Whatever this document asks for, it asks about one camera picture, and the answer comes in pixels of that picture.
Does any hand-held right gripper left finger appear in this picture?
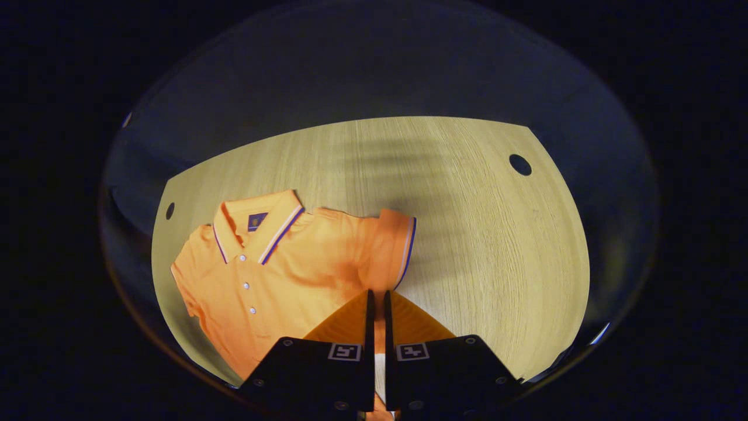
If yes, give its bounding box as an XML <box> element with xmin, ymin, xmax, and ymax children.
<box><xmin>237</xmin><ymin>289</ymin><xmax>376</xmax><ymax>421</ymax></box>

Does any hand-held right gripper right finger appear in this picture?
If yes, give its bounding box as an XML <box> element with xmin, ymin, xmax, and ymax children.
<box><xmin>383</xmin><ymin>289</ymin><xmax>524</xmax><ymax>420</ymax></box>

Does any orange polo T-shirt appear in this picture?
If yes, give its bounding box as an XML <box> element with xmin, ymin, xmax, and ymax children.
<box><xmin>171</xmin><ymin>189</ymin><xmax>417</xmax><ymax>421</ymax></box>

